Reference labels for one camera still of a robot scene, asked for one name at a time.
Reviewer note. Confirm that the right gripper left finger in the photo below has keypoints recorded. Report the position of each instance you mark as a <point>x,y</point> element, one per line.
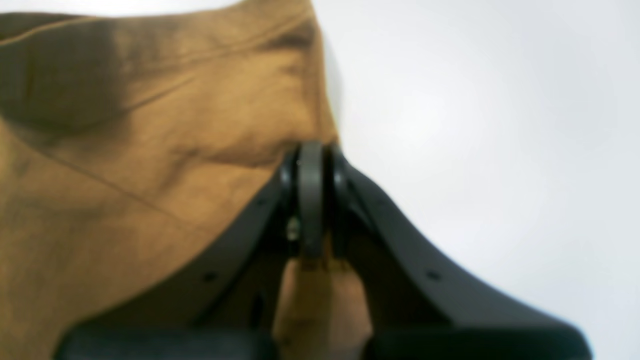
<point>222,305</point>

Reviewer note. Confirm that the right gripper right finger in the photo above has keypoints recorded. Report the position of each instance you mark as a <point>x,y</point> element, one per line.
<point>421,304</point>

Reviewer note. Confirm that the brown T-shirt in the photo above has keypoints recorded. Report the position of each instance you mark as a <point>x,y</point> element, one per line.
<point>129,143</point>

